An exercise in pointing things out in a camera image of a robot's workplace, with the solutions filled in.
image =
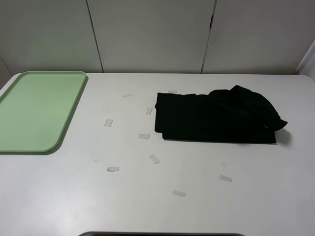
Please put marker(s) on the black short sleeve shirt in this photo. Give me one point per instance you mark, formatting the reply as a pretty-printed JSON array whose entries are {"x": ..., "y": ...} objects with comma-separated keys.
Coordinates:
[{"x": 238, "y": 115}]

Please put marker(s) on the light green plastic tray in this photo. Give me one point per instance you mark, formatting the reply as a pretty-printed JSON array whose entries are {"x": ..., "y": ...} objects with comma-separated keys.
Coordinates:
[{"x": 36, "y": 109}]

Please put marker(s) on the clear tape piece upper middle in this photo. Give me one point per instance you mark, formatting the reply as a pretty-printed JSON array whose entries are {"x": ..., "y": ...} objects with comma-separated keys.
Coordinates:
[{"x": 149, "y": 111}]

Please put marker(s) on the clear tape piece front left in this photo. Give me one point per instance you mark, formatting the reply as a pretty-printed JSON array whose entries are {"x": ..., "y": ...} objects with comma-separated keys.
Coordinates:
[{"x": 112, "y": 169}]

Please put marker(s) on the clear tape piece right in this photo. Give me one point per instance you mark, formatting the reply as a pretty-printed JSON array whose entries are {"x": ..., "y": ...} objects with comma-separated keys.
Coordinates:
[{"x": 229, "y": 179}]

